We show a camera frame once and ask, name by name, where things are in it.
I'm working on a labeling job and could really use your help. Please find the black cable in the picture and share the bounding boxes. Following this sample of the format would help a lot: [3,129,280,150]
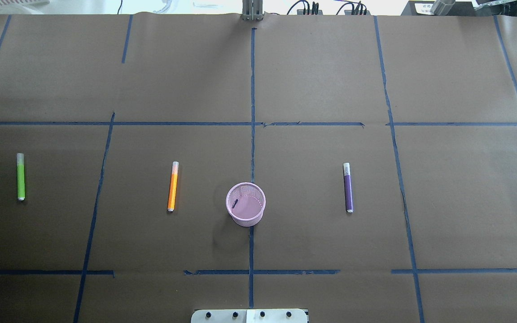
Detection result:
[336,1,368,16]
[286,0,321,16]

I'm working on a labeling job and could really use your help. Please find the black cable left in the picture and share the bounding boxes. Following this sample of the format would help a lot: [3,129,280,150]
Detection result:
[286,0,321,16]

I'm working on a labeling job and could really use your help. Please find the aluminium camera post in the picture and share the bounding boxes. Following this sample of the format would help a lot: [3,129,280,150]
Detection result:
[241,0,264,21]

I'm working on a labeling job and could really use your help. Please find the purple marker pen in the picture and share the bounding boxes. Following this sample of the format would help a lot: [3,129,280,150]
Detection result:
[343,163,355,214]

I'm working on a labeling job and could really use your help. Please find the orange marker pen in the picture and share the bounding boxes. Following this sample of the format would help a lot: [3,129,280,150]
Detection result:
[167,161,179,213]

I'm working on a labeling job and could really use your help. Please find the silver metal cylinder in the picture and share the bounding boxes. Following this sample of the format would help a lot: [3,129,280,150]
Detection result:
[429,0,456,16]

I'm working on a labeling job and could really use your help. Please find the green marker pen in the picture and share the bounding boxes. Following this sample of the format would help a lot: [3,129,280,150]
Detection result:
[16,153,26,201]

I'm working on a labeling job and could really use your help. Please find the black box with label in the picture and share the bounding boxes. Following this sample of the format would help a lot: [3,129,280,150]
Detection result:
[400,0,477,17]

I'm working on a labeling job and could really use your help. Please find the black cable right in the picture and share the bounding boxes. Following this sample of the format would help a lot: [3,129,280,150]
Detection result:
[336,1,368,16]

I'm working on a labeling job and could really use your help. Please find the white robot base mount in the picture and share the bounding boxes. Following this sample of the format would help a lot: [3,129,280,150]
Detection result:
[191,308,310,323]

